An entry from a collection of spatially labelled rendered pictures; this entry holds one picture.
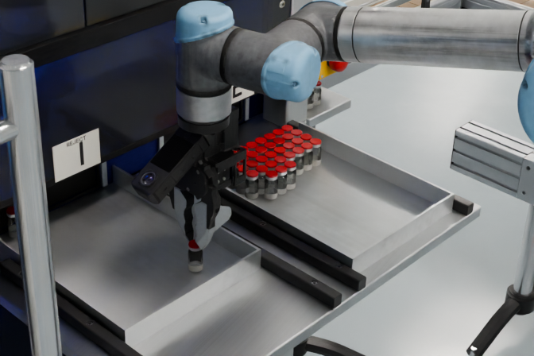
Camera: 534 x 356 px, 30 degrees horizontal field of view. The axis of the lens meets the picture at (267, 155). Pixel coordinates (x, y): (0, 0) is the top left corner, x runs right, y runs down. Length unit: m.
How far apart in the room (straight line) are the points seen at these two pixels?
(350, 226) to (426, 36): 0.44
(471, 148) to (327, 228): 1.08
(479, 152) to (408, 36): 1.35
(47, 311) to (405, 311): 2.11
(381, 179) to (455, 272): 1.34
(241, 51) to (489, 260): 1.97
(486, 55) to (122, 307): 0.61
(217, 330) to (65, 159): 0.34
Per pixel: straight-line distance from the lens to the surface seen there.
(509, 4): 2.41
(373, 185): 1.71
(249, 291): 1.46
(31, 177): 0.75
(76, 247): 1.55
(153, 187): 1.33
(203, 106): 1.32
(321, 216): 1.62
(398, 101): 3.98
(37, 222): 0.77
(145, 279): 1.48
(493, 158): 2.60
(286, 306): 1.43
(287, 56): 1.24
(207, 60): 1.28
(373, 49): 1.31
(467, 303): 2.93
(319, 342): 2.54
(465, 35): 1.26
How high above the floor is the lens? 1.77
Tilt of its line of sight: 30 degrees down
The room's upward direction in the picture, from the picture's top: 2 degrees clockwise
